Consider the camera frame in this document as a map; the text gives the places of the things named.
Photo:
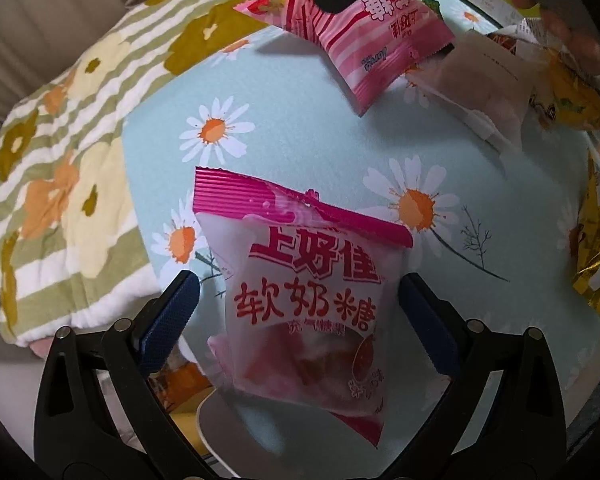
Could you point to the orange printed bag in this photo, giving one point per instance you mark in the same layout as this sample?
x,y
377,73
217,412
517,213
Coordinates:
x,y
185,382

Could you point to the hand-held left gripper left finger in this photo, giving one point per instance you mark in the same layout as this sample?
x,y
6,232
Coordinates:
x,y
167,320

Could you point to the green snack packet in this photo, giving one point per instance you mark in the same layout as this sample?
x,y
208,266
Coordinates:
x,y
426,1

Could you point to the person's right hand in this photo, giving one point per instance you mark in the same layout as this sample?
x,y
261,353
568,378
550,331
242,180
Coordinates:
x,y
565,5

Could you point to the cream translucent snack packet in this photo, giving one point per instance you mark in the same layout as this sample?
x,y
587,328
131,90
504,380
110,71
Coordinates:
x,y
485,80

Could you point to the pink white candy packet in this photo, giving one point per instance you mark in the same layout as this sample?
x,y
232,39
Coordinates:
x,y
305,300

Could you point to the pink bedding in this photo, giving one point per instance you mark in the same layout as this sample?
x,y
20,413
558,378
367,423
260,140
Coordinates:
x,y
42,347

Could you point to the daisy print tablecloth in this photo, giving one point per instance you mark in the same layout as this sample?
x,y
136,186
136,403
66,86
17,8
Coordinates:
x,y
310,150

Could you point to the gold foil snack packet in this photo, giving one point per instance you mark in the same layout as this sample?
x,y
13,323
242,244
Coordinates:
x,y
577,95

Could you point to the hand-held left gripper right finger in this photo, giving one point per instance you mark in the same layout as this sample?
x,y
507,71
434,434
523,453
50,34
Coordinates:
x,y
430,325

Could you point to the pink striped snack packet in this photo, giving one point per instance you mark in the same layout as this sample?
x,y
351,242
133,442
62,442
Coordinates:
x,y
370,50

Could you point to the silver gold snack packet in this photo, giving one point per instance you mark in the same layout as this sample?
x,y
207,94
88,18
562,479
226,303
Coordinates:
x,y
597,240

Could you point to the floral striped blanket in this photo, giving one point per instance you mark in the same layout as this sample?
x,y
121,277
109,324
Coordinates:
x,y
80,185

